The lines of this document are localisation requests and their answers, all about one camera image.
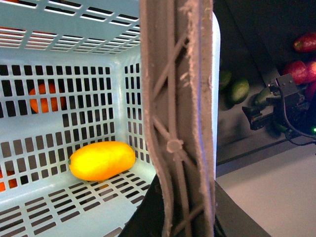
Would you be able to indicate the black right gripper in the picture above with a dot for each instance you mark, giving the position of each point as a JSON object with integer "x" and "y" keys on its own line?
{"x": 287, "y": 105}

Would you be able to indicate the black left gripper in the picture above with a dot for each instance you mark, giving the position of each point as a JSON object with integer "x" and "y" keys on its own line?
{"x": 230, "y": 219}

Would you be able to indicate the yellow mango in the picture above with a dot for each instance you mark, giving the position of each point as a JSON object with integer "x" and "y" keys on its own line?
{"x": 102, "y": 160}

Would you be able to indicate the light blue plastic basket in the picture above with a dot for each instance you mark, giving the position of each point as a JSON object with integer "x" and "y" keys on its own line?
{"x": 92, "y": 49}

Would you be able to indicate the brown basket handle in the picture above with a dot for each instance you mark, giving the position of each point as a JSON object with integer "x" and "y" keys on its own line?
{"x": 180, "y": 55}

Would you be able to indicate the dark green avocado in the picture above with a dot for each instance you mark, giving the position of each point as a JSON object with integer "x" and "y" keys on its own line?
{"x": 261, "y": 98}

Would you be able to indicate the green avocado behind basket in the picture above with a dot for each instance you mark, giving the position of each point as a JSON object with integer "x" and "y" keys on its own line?
{"x": 224, "y": 79}

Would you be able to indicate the orange behind basket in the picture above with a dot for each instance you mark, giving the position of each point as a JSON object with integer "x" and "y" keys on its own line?
{"x": 47, "y": 103}

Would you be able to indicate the red apple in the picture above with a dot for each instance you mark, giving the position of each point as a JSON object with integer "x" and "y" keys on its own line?
{"x": 311, "y": 72}
{"x": 310, "y": 90}
{"x": 305, "y": 43}
{"x": 297, "y": 70}

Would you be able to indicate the red apple top right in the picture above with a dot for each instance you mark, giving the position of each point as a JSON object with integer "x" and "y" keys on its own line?
{"x": 305, "y": 43}

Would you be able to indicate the black produce display shelf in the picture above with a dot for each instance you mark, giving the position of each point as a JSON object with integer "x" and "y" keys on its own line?
{"x": 256, "y": 43}

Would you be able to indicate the orange lower left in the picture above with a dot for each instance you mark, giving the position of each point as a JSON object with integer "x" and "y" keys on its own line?
{"x": 11, "y": 183}

